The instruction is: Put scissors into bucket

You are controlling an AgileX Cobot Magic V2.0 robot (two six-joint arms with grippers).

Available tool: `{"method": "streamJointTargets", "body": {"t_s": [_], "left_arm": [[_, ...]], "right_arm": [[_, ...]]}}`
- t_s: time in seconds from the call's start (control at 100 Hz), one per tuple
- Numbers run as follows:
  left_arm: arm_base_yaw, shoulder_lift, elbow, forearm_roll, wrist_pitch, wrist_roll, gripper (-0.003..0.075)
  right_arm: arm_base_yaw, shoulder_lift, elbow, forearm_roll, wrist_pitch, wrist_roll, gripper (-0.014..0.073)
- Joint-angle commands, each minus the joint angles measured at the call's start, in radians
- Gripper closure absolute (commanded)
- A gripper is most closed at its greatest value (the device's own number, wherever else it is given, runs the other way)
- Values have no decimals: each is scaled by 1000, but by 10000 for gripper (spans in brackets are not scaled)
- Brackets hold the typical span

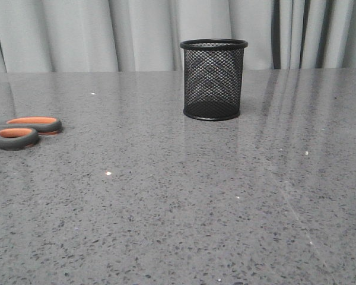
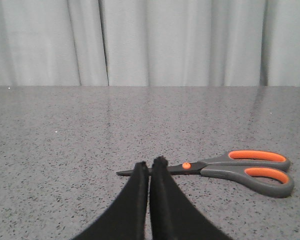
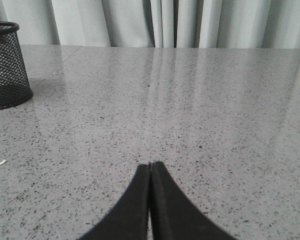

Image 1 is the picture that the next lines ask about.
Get grey orange handled scissors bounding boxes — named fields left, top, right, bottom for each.
left=0, top=116, right=62, bottom=150

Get black mesh metal bucket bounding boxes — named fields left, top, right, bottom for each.
left=180, top=39, right=248, bottom=121

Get grey pleated curtain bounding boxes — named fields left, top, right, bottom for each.
left=0, top=1, right=356, bottom=72

